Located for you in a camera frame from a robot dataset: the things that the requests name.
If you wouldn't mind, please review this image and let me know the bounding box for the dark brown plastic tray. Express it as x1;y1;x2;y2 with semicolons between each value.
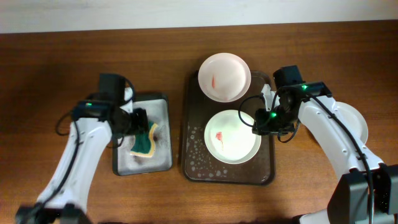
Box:
181;71;275;186

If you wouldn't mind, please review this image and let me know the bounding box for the cream plate with red stain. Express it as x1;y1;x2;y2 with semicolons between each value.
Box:
203;110;261;164

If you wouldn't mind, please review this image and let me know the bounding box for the green and yellow sponge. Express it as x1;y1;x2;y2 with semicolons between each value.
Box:
130;121;158;158

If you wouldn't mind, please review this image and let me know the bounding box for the small black soapy tray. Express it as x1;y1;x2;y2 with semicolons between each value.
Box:
113;93;173;176

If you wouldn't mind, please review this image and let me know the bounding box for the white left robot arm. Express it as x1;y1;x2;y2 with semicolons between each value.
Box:
15;100;149;223

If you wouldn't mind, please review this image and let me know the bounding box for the grey-white plate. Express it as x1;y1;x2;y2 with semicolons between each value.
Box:
336;101;369;144

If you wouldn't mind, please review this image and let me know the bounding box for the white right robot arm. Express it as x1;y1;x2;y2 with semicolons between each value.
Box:
252;82;397;223

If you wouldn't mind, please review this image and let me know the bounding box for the pinkish plate with red smear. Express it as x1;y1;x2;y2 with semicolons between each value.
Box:
198;53;251;103

